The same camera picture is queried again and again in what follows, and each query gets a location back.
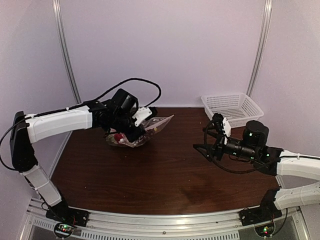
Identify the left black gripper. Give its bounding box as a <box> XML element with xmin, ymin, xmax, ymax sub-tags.
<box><xmin>111</xmin><ymin>112</ymin><xmax>146</xmax><ymax>143</ymax></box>

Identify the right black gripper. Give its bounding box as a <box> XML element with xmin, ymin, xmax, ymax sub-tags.
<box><xmin>192</xmin><ymin>125</ymin><xmax>257</xmax><ymax>163</ymax></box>

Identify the clear zip top bag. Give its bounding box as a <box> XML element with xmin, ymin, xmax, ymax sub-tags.
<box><xmin>104</xmin><ymin>114</ymin><xmax>175</xmax><ymax>148</ymax></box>

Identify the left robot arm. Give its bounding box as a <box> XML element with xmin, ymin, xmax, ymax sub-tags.
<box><xmin>10</xmin><ymin>88</ymin><xmax>153</xmax><ymax>222</ymax></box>

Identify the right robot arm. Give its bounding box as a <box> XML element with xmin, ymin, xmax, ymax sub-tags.
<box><xmin>193</xmin><ymin>118</ymin><xmax>320</xmax><ymax>221</ymax></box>

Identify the white plastic basket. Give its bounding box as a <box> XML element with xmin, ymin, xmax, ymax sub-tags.
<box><xmin>201</xmin><ymin>93</ymin><xmax>264</xmax><ymax>128</ymax></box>

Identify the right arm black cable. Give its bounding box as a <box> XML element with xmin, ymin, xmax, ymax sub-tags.
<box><xmin>203</xmin><ymin>119</ymin><xmax>276</xmax><ymax>175</ymax></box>

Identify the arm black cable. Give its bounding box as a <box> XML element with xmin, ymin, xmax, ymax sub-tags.
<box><xmin>0</xmin><ymin>77</ymin><xmax>162</xmax><ymax>171</ymax></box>
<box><xmin>203</xmin><ymin>119</ymin><xmax>276</xmax><ymax>175</ymax></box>

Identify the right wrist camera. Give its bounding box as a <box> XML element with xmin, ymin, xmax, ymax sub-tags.
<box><xmin>212</xmin><ymin>113</ymin><xmax>232</xmax><ymax>145</ymax></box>

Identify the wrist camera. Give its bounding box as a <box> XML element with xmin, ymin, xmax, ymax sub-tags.
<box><xmin>132</xmin><ymin>107</ymin><xmax>158</xmax><ymax>127</ymax></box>
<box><xmin>212</xmin><ymin>113</ymin><xmax>232</xmax><ymax>145</ymax></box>

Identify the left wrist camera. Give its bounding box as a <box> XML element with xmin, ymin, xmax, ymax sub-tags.
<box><xmin>132</xmin><ymin>107</ymin><xmax>158</xmax><ymax>127</ymax></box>

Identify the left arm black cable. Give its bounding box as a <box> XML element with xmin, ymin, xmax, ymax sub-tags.
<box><xmin>0</xmin><ymin>77</ymin><xmax>162</xmax><ymax>171</ymax></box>

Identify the aluminium front rail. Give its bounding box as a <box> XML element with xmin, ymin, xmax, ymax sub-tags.
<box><xmin>18</xmin><ymin>198</ymin><xmax>311</xmax><ymax>240</ymax></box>

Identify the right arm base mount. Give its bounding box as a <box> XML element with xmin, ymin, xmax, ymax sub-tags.
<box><xmin>238</xmin><ymin>206</ymin><xmax>283</xmax><ymax>227</ymax></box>

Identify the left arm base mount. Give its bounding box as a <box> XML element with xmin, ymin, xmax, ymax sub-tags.
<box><xmin>45</xmin><ymin>202</ymin><xmax>89</xmax><ymax>227</ymax></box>

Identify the right aluminium wall post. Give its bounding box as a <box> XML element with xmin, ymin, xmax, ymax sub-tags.
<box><xmin>246</xmin><ymin>0</ymin><xmax>273</xmax><ymax>96</ymax></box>

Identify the aluminium wall post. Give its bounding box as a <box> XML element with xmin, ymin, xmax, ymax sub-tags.
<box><xmin>246</xmin><ymin>0</ymin><xmax>273</xmax><ymax>96</ymax></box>
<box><xmin>52</xmin><ymin>0</ymin><xmax>81</xmax><ymax>104</ymax></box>

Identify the left aluminium wall post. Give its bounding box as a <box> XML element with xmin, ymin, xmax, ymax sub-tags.
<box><xmin>52</xmin><ymin>0</ymin><xmax>81</xmax><ymax>104</ymax></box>

